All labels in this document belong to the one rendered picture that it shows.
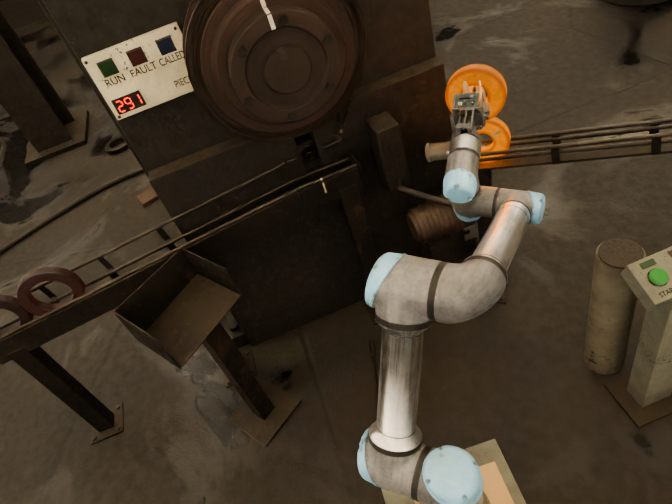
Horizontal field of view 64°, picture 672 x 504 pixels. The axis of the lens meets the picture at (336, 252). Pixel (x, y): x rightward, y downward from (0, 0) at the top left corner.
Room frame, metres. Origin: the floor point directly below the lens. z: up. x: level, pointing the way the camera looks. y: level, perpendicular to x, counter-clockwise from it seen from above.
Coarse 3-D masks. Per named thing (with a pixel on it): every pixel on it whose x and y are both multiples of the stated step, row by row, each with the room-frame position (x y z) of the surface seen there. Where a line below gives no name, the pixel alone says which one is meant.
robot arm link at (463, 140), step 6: (456, 138) 1.04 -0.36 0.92; (462, 138) 1.03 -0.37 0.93; (468, 138) 1.02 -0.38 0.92; (474, 138) 1.02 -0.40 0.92; (450, 144) 1.05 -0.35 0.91; (456, 144) 1.03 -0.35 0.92; (462, 144) 1.01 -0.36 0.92; (468, 144) 1.01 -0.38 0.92; (474, 144) 1.01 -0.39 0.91; (480, 144) 1.02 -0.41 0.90; (450, 150) 1.03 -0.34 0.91; (474, 150) 1.04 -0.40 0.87; (480, 150) 1.01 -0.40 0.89
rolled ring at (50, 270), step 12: (24, 276) 1.34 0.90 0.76; (36, 276) 1.32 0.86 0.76; (48, 276) 1.33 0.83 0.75; (60, 276) 1.33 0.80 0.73; (72, 276) 1.34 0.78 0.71; (24, 288) 1.32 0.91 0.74; (72, 288) 1.33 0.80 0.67; (84, 288) 1.34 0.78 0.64; (24, 300) 1.32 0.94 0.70; (36, 300) 1.34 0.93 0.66; (36, 312) 1.32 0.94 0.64
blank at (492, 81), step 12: (456, 72) 1.25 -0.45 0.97; (468, 72) 1.22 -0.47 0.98; (480, 72) 1.20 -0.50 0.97; (492, 72) 1.19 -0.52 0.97; (456, 84) 1.23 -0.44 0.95; (468, 84) 1.22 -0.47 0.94; (492, 84) 1.19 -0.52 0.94; (504, 84) 1.18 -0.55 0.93; (492, 96) 1.19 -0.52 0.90; (504, 96) 1.17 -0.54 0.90; (492, 108) 1.19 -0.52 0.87
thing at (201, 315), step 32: (192, 256) 1.23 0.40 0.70; (160, 288) 1.19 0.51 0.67; (192, 288) 1.21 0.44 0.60; (224, 288) 1.16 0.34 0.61; (128, 320) 1.11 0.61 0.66; (160, 320) 1.14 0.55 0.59; (192, 320) 1.09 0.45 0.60; (160, 352) 0.99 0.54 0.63; (192, 352) 0.98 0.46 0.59; (224, 352) 1.09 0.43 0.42; (256, 384) 1.11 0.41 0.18; (256, 416) 1.11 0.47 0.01; (288, 416) 1.06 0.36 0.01
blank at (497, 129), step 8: (488, 120) 1.26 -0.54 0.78; (496, 120) 1.26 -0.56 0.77; (488, 128) 1.26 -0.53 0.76; (496, 128) 1.25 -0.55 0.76; (504, 128) 1.24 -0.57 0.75; (496, 136) 1.25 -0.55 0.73; (504, 136) 1.24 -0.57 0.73; (496, 144) 1.25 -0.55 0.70; (504, 144) 1.24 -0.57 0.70; (496, 160) 1.25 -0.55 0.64
